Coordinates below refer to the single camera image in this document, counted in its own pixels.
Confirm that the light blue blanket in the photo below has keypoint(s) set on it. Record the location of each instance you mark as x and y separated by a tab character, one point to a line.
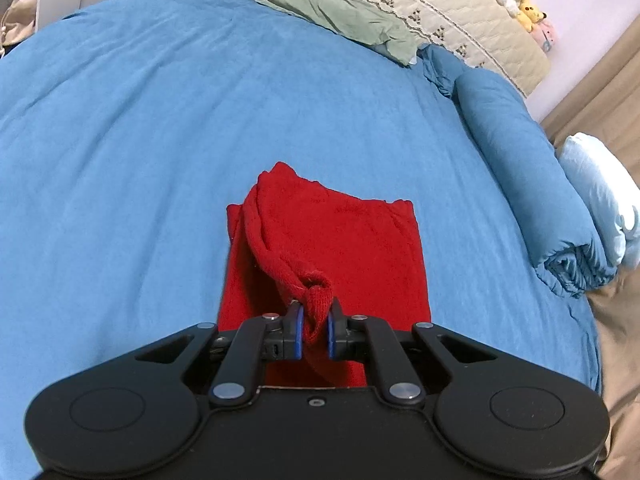
595	180

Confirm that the yellow plush toy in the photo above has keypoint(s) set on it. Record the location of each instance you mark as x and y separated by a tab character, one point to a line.
530	10

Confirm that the rolled blue duvet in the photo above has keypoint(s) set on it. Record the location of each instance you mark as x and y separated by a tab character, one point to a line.
520	170

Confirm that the bed with blue sheet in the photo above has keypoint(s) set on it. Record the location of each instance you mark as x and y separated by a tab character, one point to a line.
150	135

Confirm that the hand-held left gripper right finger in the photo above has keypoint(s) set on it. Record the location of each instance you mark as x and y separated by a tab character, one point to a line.
331	337

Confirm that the green pillow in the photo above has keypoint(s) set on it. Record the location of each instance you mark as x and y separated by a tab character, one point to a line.
340	10

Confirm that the pale pink plush toy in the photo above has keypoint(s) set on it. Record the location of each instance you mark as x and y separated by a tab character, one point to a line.
544	35

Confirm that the cream quilted headboard cover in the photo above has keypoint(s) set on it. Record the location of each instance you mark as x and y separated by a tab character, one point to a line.
450	15

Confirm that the beige curtain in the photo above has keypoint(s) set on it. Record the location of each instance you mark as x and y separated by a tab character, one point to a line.
600	90

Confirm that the red knitted sweater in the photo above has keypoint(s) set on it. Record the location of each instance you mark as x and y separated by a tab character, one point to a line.
360	245

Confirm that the beige cloth bag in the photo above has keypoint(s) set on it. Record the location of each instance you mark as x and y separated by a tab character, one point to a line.
17	20

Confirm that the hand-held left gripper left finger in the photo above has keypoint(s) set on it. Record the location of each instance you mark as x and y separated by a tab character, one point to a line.
298	335

